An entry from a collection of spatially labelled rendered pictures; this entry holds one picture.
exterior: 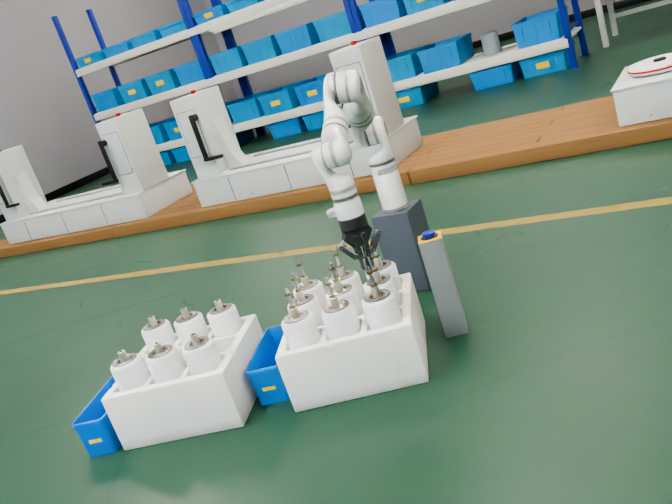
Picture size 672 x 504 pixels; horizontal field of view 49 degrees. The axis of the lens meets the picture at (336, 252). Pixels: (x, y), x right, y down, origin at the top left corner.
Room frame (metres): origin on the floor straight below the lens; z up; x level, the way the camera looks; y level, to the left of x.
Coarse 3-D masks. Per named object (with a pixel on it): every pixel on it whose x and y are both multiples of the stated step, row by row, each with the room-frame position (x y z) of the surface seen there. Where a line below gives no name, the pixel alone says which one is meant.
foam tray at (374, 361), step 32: (416, 320) 1.93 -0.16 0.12; (288, 352) 1.87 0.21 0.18; (320, 352) 1.84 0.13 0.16; (352, 352) 1.82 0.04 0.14; (384, 352) 1.81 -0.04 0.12; (416, 352) 1.79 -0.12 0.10; (288, 384) 1.86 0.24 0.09; (320, 384) 1.84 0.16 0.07; (352, 384) 1.83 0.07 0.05; (384, 384) 1.81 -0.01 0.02; (416, 384) 1.80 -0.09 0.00
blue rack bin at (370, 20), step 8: (376, 0) 6.88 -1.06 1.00; (384, 0) 6.84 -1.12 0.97; (392, 0) 6.81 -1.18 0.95; (400, 0) 6.87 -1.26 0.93; (360, 8) 6.98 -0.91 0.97; (368, 8) 6.94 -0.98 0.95; (376, 8) 6.90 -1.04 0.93; (384, 8) 6.86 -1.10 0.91; (392, 8) 6.82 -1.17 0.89; (400, 8) 6.84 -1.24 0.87; (368, 16) 6.96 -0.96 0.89; (376, 16) 6.92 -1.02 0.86; (384, 16) 6.88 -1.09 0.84; (392, 16) 6.84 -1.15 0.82; (400, 16) 6.81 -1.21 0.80; (368, 24) 6.97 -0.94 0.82; (376, 24) 6.93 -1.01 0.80
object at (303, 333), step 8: (304, 320) 1.88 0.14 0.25; (312, 320) 1.90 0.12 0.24; (288, 328) 1.88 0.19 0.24; (296, 328) 1.88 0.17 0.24; (304, 328) 1.88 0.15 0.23; (312, 328) 1.89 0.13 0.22; (288, 336) 1.89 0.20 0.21; (296, 336) 1.88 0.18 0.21; (304, 336) 1.88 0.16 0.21; (312, 336) 1.88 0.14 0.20; (320, 336) 1.92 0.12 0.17; (288, 344) 1.91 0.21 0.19; (296, 344) 1.88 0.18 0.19; (304, 344) 1.88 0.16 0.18; (312, 344) 1.88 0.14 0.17
